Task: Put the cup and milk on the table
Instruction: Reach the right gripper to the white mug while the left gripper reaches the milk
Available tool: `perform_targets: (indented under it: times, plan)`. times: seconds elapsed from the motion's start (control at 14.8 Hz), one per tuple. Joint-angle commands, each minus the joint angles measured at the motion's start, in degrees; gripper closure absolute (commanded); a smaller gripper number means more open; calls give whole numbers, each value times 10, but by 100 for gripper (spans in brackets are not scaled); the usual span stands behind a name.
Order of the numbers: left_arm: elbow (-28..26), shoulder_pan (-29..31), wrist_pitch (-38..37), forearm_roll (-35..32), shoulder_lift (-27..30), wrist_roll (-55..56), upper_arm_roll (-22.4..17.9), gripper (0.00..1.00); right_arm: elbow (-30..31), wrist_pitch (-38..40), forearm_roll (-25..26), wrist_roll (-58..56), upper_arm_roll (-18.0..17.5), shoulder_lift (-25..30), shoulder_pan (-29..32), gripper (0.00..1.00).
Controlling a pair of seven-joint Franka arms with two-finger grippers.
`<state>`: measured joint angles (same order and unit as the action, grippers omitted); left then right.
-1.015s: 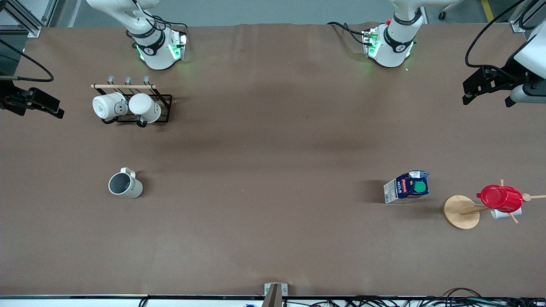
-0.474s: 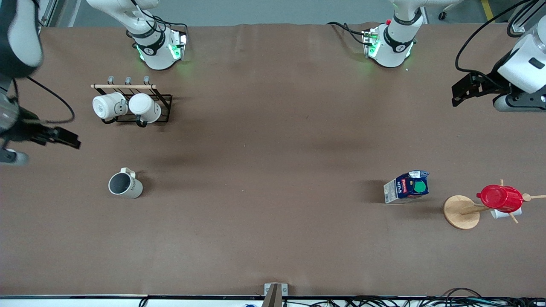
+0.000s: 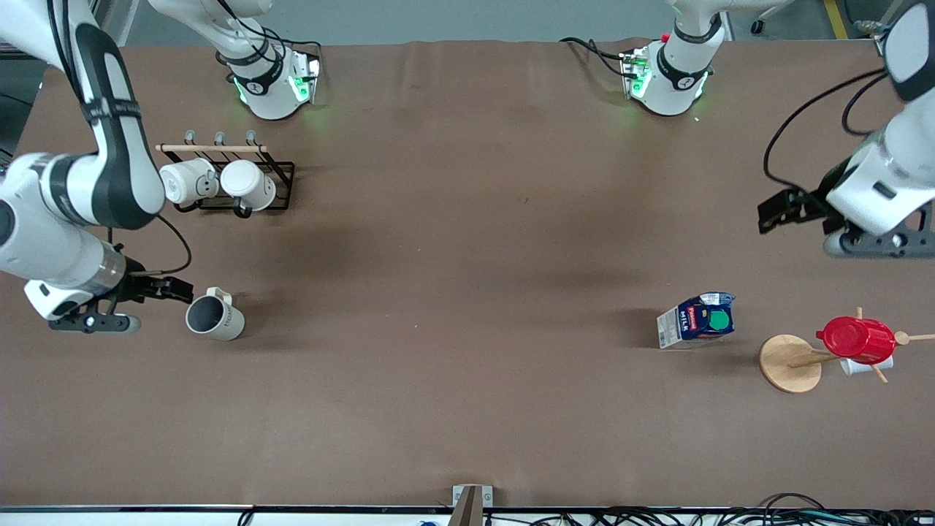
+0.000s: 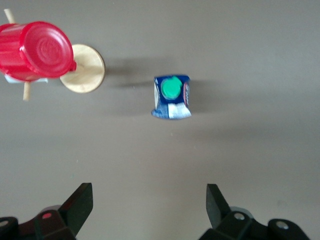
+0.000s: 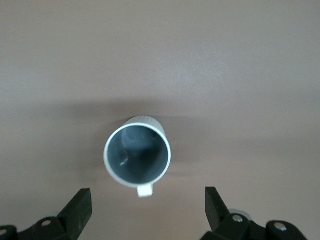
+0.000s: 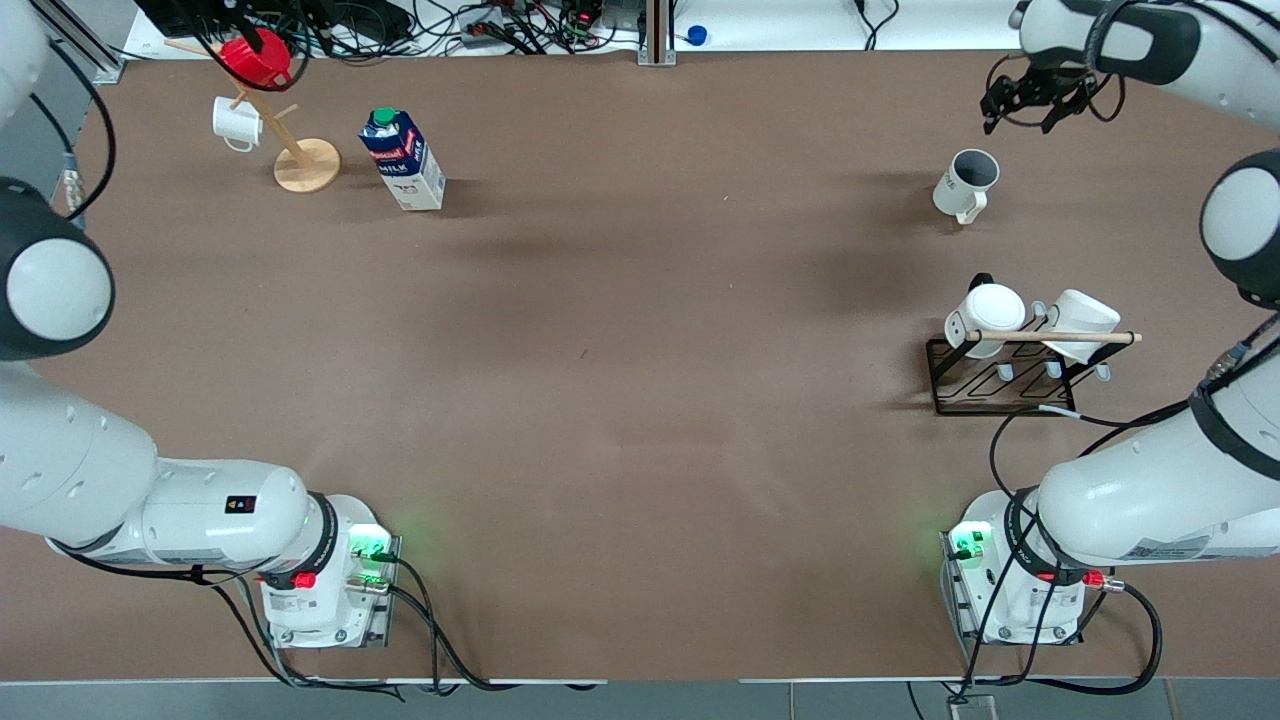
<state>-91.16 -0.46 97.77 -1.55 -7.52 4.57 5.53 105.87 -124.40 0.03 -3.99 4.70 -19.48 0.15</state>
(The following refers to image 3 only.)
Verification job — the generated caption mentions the black wire mug rack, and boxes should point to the black wire mug rack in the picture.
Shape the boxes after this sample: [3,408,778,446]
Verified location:
[156,130,297,218]

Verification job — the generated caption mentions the red plastic cup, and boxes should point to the red plastic cup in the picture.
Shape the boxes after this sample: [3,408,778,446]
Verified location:
[816,316,897,365]

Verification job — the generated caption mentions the grey ceramic mug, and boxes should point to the grey ceramic mug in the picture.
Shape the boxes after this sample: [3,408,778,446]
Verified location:
[185,286,245,342]

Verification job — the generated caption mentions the table cover mat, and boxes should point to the table cover mat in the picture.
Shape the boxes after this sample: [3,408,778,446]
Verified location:
[0,38,935,510]

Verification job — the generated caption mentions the blue white milk carton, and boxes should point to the blue white milk carton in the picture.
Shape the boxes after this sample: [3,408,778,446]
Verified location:
[656,292,736,351]

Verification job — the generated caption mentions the wooden mug tree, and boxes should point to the wooden mug tree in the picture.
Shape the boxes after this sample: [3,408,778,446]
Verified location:
[758,307,935,395]

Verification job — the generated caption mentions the white ceramic mug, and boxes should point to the white ceramic mug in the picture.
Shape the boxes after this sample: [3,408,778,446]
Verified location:
[159,158,219,207]
[219,159,278,213]

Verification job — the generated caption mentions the white table edge rail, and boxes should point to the white table edge rail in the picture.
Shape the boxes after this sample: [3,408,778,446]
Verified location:
[0,508,935,526]

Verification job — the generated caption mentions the grey metal camera bracket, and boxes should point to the grey metal camera bracket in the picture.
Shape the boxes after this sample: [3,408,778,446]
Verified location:
[451,484,494,526]

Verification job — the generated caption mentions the small white cup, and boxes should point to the small white cup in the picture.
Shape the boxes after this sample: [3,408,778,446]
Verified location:
[840,355,895,378]

